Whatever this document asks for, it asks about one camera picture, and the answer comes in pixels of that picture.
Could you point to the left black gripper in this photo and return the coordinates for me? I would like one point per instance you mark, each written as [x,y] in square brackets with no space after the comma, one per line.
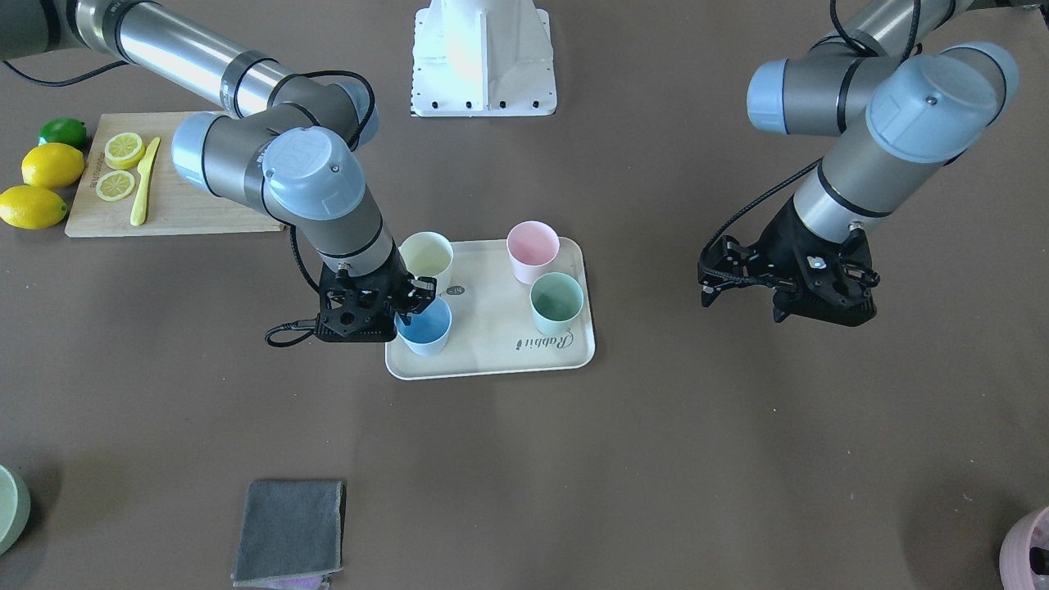
[777,244]

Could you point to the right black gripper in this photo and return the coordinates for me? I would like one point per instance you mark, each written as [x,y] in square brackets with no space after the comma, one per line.
[397,282]

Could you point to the blue cup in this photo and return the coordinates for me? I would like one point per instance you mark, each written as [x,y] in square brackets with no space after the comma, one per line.
[426,333]

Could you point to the pale yellow cup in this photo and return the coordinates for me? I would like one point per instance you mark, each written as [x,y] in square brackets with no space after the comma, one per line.
[429,254]

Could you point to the pink cup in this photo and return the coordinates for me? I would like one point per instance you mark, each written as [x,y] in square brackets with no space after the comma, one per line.
[532,247]

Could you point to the green cup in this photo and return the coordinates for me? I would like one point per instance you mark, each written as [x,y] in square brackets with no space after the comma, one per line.
[555,300]

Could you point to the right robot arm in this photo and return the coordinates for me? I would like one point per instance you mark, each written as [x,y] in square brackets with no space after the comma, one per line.
[284,145]

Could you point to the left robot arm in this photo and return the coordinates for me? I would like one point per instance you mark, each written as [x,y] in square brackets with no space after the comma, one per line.
[898,116]

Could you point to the cream rabbit tray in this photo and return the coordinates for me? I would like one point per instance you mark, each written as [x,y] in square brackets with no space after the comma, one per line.
[492,331]

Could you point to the grey folded cloth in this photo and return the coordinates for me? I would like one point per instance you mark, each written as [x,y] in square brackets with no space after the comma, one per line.
[291,534]

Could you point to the yellow plastic knife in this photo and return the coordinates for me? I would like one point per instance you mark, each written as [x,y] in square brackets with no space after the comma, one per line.
[139,210]

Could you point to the lower lemon slice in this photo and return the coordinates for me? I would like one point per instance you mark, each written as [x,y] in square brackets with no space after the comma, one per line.
[115,185]

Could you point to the lemon slice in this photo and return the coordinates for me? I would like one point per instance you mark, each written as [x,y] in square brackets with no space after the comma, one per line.
[124,151]
[115,185]

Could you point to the upper lemon slice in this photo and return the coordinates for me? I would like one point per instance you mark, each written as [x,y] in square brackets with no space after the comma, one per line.
[124,151]

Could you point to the pink bowl with ice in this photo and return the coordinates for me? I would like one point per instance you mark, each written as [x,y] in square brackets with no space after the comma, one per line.
[1023,554]

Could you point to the green lime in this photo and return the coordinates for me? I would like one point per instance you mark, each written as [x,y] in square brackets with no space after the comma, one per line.
[63,130]

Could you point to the upper whole lemon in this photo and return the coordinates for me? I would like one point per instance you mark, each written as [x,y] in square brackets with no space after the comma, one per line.
[52,166]

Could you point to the whole lemon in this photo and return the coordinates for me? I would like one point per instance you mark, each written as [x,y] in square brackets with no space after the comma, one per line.
[32,208]
[52,166]

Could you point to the lower whole lemon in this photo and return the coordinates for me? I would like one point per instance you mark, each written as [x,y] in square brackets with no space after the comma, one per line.
[32,208]

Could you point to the green bowl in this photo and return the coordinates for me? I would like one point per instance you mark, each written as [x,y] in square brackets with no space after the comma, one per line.
[15,507]

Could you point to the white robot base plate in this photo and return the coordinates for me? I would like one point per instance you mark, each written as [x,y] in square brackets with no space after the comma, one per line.
[482,59]

